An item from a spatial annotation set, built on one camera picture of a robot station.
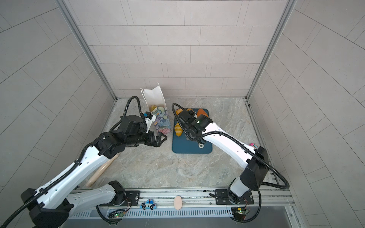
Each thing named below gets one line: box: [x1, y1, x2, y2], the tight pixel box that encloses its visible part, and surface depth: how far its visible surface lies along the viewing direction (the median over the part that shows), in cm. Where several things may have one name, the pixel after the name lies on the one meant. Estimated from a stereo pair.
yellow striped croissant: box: [174, 122, 183, 137], surface depth 96 cm
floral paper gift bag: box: [140, 82, 173, 135], surface depth 91 cm
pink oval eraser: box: [173, 195, 183, 210], surface depth 70 cm
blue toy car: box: [139, 198, 157, 211], surface depth 69 cm
